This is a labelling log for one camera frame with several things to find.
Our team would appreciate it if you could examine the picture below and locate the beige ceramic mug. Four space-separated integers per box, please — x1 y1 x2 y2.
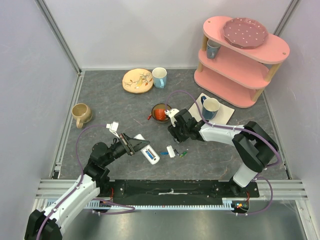
71 103 93 129

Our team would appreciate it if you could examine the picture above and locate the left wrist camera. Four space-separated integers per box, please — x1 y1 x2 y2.
106 121 119 138

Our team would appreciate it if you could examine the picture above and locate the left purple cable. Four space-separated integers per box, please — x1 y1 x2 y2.
36 124 136 240

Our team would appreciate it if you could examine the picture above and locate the yellow floral plate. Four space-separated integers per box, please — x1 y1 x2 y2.
122 68 154 94

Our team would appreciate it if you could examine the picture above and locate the mauve polka dot plate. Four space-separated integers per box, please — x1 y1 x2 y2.
222 17 269 50

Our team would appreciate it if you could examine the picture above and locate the light blue mug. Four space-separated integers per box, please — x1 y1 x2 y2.
152 67 168 89

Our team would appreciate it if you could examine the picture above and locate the orange cup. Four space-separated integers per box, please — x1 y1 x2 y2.
153 108 167 122

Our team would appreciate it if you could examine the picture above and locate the white battery cover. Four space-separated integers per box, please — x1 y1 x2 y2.
166 145 176 158

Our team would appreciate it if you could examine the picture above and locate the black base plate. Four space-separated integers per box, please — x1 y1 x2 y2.
98 179 260 205

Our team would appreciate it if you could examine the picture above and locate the purple cable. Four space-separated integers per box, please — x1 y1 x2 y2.
165 90 281 216
36 124 136 240

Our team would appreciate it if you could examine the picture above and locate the brown patterned bowl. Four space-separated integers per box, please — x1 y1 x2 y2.
151 103 171 123

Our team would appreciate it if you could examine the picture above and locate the slotted cable duct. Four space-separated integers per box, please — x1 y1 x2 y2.
84 198 235 211

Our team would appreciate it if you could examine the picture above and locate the white remote control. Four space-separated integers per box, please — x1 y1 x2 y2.
140 144 160 165

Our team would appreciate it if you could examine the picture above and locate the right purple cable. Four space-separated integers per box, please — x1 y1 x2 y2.
165 90 281 216

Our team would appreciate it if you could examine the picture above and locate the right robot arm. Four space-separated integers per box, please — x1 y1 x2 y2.
165 108 279 197

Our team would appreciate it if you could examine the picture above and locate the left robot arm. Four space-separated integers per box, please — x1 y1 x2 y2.
24 133 150 240

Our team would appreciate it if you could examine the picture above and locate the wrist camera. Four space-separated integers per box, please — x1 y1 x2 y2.
106 121 119 138
165 108 180 127

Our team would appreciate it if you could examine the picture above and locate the blue mug on shelf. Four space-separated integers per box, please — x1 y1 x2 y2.
206 39 221 59

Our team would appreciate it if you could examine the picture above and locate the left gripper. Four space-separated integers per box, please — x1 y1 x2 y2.
102 131 150 166

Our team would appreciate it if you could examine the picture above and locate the green battery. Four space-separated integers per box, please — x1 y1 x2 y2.
179 151 187 158

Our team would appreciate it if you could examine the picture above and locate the dark blue mug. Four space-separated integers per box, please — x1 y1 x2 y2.
200 96 221 120

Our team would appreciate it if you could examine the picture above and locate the pink three-tier shelf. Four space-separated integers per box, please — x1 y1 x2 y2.
194 16 290 108

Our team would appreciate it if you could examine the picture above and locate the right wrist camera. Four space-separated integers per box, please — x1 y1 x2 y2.
165 108 180 127

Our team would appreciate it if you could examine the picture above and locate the black battery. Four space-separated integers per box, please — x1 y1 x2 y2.
173 149 180 157

